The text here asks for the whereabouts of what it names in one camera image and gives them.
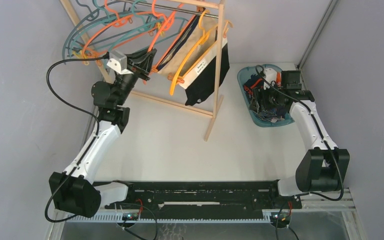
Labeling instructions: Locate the dark teal empty hanger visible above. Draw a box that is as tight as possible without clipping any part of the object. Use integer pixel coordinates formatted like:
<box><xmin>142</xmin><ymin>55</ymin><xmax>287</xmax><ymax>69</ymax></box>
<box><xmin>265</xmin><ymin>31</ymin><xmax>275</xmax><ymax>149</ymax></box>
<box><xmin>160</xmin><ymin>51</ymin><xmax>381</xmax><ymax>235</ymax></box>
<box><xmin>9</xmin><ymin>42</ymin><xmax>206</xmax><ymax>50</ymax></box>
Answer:
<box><xmin>62</xmin><ymin>0</ymin><xmax>160</xmax><ymax>64</ymax></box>

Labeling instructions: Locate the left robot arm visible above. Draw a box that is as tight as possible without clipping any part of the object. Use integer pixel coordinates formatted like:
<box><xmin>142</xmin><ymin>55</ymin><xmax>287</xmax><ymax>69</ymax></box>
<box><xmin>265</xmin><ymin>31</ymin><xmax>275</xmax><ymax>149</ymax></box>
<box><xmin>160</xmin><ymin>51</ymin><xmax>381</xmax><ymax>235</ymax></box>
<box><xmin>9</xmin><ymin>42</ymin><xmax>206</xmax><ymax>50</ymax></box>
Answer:
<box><xmin>44</xmin><ymin>49</ymin><xmax>157</xmax><ymax>223</ymax></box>

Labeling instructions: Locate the beige underwear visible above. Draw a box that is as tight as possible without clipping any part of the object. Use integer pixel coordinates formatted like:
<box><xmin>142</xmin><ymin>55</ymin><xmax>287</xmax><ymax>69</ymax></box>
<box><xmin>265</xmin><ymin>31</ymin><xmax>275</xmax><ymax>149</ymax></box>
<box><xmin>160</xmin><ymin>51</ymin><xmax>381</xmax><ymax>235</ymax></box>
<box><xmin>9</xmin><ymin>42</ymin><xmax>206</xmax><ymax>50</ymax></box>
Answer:
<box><xmin>156</xmin><ymin>15</ymin><xmax>218</xmax><ymax>77</ymax></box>

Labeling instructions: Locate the orange underwear in basket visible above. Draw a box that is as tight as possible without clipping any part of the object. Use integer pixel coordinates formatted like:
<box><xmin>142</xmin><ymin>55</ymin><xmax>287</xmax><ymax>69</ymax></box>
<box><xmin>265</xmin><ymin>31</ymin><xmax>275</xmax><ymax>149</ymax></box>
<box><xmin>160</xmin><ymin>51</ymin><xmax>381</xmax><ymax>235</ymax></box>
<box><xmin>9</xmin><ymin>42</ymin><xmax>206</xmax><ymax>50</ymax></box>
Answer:
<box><xmin>275</xmin><ymin>72</ymin><xmax>282</xmax><ymax>87</ymax></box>

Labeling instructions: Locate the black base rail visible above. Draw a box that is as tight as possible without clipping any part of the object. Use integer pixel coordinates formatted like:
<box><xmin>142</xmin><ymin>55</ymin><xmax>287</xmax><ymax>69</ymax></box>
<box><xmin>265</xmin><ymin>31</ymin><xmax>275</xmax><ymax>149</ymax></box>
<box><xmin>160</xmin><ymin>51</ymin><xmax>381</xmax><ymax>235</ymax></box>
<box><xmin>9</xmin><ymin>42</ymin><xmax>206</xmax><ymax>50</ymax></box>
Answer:
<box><xmin>104</xmin><ymin>180</ymin><xmax>303</xmax><ymax>222</ymax></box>

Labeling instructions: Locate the orange hanger with clips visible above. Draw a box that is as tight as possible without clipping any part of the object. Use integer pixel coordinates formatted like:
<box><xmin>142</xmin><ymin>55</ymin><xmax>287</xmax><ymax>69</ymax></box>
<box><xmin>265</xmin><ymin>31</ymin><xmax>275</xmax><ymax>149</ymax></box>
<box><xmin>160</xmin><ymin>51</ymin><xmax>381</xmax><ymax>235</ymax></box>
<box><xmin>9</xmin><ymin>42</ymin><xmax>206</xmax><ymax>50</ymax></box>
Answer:
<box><xmin>147</xmin><ymin>0</ymin><xmax>206</xmax><ymax>76</ymax></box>

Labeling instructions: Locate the teal plastic basket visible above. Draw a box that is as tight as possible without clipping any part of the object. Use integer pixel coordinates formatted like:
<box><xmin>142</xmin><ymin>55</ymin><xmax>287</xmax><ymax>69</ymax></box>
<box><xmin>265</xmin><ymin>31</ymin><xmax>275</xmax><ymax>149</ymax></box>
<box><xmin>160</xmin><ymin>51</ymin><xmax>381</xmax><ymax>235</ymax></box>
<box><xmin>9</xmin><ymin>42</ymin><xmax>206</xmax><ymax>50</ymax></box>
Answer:
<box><xmin>237</xmin><ymin>66</ymin><xmax>294</xmax><ymax>128</ymax></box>

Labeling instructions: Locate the navy striped underwear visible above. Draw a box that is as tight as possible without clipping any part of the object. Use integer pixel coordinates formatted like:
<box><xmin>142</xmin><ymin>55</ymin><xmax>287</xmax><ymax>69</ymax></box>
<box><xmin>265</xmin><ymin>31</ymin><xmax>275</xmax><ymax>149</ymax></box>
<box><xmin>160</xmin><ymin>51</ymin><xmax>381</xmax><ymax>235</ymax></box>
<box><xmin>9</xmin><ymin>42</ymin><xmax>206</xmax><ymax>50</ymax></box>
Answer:
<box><xmin>249</xmin><ymin>97</ymin><xmax>286</xmax><ymax>124</ymax></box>

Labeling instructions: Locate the yellow hanger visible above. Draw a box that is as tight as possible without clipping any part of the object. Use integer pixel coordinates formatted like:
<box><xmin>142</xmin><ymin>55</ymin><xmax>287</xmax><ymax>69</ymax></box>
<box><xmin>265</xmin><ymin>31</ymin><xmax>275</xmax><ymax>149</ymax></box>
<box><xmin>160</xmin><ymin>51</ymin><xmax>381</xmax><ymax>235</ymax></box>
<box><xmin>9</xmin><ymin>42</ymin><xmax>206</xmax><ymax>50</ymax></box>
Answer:
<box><xmin>160</xmin><ymin>11</ymin><xmax>233</xmax><ymax>102</ymax></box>

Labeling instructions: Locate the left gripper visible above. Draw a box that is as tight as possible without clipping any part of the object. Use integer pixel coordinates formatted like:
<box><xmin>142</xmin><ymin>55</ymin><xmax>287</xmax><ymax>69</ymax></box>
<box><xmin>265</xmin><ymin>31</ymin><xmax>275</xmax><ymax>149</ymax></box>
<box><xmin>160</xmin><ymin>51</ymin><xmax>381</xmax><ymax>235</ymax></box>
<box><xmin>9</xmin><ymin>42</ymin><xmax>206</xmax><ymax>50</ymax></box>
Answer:
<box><xmin>113</xmin><ymin>47</ymin><xmax>156</xmax><ymax>107</ymax></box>

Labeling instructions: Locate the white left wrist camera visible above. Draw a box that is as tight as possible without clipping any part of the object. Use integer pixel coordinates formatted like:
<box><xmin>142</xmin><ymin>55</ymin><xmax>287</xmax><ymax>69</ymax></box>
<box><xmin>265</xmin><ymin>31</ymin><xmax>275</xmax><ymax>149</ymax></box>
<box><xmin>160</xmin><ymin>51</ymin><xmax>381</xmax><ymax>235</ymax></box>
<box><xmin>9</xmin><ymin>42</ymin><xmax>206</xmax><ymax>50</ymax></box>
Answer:
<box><xmin>106</xmin><ymin>50</ymin><xmax>133</xmax><ymax>75</ymax></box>

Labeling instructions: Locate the wooden clothes rack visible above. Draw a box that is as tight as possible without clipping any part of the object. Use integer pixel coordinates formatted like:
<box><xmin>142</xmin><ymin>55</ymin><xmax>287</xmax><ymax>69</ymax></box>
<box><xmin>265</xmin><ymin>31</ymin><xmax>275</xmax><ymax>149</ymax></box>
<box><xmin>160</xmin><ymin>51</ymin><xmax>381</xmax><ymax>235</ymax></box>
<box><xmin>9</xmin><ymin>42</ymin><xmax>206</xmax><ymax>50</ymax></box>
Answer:
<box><xmin>60</xmin><ymin>0</ymin><xmax>233</xmax><ymax>142</ymax></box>

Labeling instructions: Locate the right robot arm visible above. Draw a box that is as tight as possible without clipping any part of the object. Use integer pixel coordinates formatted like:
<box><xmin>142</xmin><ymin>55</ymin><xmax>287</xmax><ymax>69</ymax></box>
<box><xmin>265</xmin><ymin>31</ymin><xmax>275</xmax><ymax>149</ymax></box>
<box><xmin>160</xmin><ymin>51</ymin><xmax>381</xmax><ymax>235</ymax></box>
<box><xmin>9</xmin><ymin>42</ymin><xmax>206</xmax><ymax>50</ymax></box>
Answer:
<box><xmin>254</xmin><ymin>65</ymin><xmax>350</xmax><ymax>208</ymax></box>

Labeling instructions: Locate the black white-banded underwear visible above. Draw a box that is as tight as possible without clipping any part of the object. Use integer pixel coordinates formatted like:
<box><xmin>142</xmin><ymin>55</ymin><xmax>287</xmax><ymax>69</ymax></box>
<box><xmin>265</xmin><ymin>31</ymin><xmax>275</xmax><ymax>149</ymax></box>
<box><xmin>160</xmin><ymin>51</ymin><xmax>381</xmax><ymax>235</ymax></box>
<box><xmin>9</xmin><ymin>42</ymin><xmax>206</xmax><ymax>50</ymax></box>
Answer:
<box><xmin>180</xmin><ymin>45</ymin><xmax>217</xmax><ymax>106</ymax></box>

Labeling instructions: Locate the navy orange-trimmed underwear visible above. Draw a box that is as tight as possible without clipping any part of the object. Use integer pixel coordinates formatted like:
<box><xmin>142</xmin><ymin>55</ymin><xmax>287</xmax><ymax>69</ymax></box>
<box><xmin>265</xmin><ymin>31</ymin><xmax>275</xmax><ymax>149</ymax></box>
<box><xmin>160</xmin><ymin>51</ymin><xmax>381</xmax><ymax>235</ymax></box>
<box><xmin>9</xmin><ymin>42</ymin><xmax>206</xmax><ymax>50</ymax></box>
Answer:
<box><xmin>242</xmin><ymin>74</ymin><xmax>265</xmax><ymax>101</ymax></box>

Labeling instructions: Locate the teal hanger with clips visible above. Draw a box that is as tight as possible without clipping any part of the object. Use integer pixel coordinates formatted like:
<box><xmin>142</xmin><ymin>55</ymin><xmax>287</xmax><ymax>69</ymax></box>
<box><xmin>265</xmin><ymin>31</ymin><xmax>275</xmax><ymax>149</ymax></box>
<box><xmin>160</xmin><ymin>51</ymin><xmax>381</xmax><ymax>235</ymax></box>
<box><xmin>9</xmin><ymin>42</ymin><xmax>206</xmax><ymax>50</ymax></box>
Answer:
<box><xmin>79</xmin><ymin>0</ymin><xmax>193</xmax><ymax>54</ymax></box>

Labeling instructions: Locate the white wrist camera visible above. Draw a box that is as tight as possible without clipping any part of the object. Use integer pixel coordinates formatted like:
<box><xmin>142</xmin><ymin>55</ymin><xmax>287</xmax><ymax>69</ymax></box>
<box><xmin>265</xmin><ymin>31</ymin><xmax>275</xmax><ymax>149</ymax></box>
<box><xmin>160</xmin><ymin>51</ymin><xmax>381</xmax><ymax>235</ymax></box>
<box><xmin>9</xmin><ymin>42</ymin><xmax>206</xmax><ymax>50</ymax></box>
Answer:
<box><xmin>263</xmin><ymin>67</ymin><xmax>277</xmax><ymax>90</ymax></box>
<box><xmin>106</xmin><ymin>50</ymin><xmax>133</xmax><ymax>75</ymax></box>

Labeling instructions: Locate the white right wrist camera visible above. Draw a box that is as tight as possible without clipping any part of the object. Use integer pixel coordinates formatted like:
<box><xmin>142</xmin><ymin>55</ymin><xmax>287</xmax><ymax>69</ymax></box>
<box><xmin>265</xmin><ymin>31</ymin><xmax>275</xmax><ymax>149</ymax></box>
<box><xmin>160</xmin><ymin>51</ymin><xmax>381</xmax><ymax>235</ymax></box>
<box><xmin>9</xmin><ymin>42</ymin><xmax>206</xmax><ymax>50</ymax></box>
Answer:
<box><xmin>263</xmin><ymin>67</ymin><xmax>277</xmax><ymax>90</ymax></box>

